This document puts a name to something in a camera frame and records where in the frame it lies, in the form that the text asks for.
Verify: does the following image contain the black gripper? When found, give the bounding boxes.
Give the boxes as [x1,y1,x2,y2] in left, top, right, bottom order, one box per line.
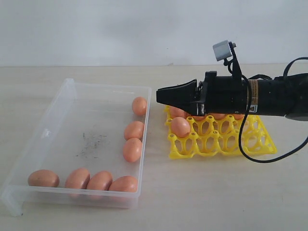
[156,56,250,116]

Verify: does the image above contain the clear plastic bin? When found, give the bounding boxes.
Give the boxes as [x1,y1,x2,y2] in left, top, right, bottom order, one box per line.
[0,78,152,217]

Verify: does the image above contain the black camera cable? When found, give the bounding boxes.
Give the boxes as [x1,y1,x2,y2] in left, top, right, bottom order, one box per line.
[239,56,308,164]

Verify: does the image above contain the yellow plastic egg tray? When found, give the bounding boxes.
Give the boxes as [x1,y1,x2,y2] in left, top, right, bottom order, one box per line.
[165,106,277,159]

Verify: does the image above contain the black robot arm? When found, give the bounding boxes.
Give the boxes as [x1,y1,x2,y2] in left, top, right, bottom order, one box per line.
[156,58,308,121]

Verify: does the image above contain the brown egg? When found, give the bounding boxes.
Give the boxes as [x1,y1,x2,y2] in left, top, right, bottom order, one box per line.
[87,171,113,191]
[233,114,244,120]
[123,138,142,163]
[192,116,205,121]
[124,121,144,140]
[132,96,147,116]
[27,169,60,187]
[64,167,90,189]
[170,117,191,138]
[211,113,226,120]
[109,176,138,193]
[169,106,187,118]

